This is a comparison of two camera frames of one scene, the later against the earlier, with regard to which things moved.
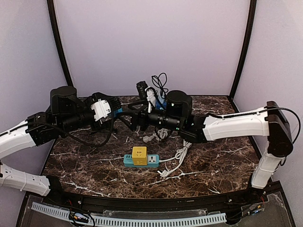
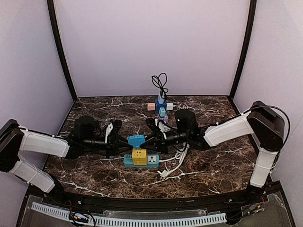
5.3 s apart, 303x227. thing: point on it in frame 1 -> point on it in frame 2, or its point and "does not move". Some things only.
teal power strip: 153,161 does not move
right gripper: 140,118 -> 161,137
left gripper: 98,124 -> 110,143
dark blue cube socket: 158,106 does not move
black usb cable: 159,82 does not move
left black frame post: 58,39 does not move
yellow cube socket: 139,153 does not move
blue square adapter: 120,110 -> 136,140
